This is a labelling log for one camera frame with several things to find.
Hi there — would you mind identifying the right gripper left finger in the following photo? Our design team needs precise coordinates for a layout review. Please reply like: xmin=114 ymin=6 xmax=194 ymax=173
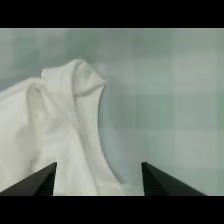
xmin=0 ymin=161 xmax=58 ymax=197

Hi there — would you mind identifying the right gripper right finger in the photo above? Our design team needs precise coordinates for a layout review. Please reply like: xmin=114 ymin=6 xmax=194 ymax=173
xmin=140 ymin=161 xmax=207 ymax=197

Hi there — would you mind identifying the white garment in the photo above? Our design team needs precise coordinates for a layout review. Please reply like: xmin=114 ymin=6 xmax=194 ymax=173
xmin=0 ymin=58 xmax=128 ymax=197

